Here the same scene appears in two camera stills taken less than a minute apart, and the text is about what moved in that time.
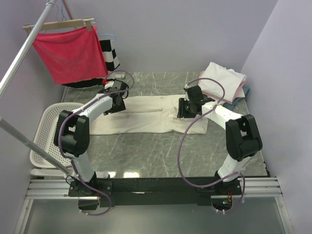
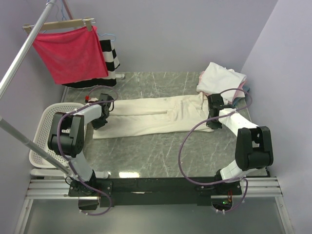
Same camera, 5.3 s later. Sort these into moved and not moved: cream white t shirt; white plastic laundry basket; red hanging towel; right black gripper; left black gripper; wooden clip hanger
Moved: right black gripper; left black gripper
Not moved: wooden clip hanger; red hanging towel; cream white t shirt; white plastic laundry basket
